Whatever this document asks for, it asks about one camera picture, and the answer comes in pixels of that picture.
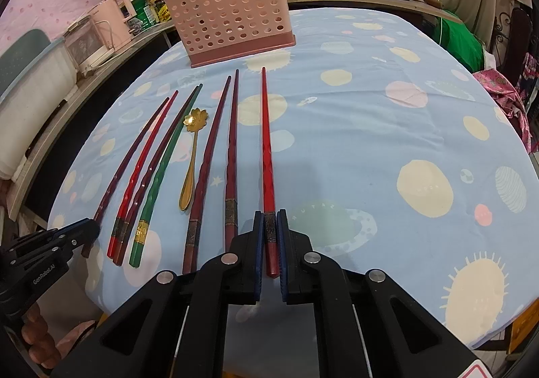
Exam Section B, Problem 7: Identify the green chopstick gold band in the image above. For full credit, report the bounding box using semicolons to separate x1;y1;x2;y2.
129;83;204;269

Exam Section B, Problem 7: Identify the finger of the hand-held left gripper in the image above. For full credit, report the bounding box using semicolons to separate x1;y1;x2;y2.
42;217;101;256

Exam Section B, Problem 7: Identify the dark maroon chopstick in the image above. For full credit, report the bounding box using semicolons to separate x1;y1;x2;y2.
113;85;200;267

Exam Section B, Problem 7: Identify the pink electric kettle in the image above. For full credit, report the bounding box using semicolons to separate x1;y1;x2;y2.
90;0;140;51

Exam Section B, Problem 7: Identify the red chopstick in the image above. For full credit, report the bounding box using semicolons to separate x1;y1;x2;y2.
260;67;281;278
107;90;179;259

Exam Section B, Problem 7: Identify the dark purple chopstick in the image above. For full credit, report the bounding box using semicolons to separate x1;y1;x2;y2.
82;97;170;260

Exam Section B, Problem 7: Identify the white storage box blue lid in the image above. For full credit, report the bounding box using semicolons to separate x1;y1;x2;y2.
0;29;79;182

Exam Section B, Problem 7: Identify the green plastic bag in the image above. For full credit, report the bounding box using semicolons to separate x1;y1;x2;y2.
430;10;486;72

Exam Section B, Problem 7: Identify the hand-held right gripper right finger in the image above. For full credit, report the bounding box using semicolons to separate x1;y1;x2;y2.
276;210;481;378

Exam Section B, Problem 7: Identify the green tin can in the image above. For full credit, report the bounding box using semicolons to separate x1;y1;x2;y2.
131;0;160;26

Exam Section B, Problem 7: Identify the person's left hand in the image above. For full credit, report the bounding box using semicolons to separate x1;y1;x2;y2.
19;303;59;367

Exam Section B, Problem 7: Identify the pink printed cloth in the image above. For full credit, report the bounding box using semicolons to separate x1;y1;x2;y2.
472;69;536;157

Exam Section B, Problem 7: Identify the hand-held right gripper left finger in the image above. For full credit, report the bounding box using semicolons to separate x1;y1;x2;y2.
51;211;264;378

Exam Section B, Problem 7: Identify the pink perforated utensil basket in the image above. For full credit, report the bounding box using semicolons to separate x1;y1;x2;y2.
162;0;298;69

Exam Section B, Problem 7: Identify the wooden side shelf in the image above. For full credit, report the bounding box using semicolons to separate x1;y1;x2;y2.
7;20;178;221

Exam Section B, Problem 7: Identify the dark metal chair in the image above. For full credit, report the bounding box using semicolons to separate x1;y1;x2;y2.
493;7;539;84

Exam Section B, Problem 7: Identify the gold flower spoon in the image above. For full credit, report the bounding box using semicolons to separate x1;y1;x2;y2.
179;108;210;211

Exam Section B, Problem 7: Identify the glass blender jug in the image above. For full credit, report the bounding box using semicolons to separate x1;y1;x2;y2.
63;16;117;76

